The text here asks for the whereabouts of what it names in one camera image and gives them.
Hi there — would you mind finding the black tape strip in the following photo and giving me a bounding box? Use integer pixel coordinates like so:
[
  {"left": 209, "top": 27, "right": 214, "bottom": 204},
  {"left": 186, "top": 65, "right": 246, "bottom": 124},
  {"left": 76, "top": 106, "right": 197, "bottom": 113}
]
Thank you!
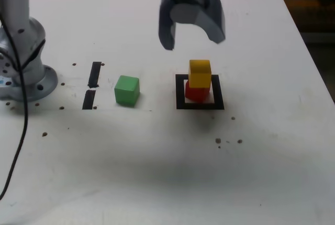
[{"left": 82, "top": 61, "right": 102, "bottom": 110}]

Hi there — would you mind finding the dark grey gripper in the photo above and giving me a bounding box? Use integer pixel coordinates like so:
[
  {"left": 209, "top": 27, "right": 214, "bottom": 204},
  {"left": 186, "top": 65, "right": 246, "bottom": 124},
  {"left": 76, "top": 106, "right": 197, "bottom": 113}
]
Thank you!
[{"left": 158, "top": 0, "right": 226, "bottom": 51}]

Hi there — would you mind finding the black tape square outline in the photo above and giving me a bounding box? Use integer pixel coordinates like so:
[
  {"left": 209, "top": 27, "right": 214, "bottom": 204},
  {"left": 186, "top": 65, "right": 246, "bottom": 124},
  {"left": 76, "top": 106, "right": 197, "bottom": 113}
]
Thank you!
[{"left": 175, "top": 74, "right": 225, "bottom": 110}]

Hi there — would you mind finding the red cube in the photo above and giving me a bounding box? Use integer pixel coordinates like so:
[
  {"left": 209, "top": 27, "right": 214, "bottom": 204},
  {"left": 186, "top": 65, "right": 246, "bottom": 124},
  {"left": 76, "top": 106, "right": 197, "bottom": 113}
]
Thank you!
[{"left": 185, "top": 81, "right": 210, "bottom": 103}]

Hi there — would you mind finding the green cube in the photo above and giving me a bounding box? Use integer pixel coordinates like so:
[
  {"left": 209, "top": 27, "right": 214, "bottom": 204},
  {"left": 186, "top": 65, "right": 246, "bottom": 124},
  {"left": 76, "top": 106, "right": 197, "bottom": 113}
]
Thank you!
[{"left": 114, "top": 75, "right": 140, "bottom": 107}]

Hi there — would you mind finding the yellow cube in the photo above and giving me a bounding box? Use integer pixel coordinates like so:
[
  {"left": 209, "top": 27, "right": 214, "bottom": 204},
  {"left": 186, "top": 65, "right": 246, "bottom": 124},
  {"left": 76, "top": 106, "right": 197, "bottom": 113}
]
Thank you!
[{"left": 188, "top": 59, "right": 212, "bottom": 89}]

